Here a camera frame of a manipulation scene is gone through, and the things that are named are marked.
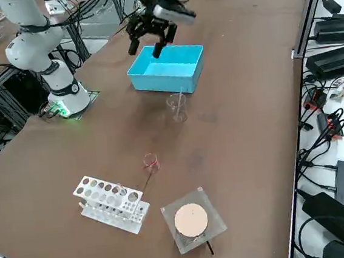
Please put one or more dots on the white box device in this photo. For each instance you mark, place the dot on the white box device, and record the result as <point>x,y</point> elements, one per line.
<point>56,7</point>

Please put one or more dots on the small glass beaker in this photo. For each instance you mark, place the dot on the small glass beaker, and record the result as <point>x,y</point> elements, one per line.
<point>151,170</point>

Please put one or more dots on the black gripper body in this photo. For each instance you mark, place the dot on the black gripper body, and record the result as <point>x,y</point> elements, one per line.
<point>148,7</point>

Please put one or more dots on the black red connector box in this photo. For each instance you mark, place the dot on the black red connector box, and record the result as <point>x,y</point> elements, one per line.
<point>330,126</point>
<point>317,99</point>

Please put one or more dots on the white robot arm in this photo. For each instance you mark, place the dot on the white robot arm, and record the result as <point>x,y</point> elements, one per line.
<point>20,12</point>

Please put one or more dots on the white test tube rack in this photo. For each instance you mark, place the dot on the white test tube rack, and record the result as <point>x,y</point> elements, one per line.
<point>110,215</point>

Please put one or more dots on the red stirring stick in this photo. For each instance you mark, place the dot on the red stirring stick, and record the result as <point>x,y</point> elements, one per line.
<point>152,164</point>

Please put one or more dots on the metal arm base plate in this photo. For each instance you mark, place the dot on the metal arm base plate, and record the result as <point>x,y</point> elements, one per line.
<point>93,94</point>

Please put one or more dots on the blue plastic bin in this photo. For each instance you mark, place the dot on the blue plastic bin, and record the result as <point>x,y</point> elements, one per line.
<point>161,84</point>

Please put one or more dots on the small black power adapter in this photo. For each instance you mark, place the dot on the small black power adapter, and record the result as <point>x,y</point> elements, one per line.
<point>332,5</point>

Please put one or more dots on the aluminium frame post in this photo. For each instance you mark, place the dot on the aluminium frame post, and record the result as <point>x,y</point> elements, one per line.
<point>310,12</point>

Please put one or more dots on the black power brick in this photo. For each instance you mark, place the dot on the black power brick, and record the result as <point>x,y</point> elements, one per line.
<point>336,29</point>
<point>333,61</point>

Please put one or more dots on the large glass beaker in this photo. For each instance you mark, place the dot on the large glass beaker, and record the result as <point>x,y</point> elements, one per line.
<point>173,110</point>

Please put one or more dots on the glass test tube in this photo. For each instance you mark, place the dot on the glass test tube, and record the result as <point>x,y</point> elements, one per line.
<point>121,191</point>

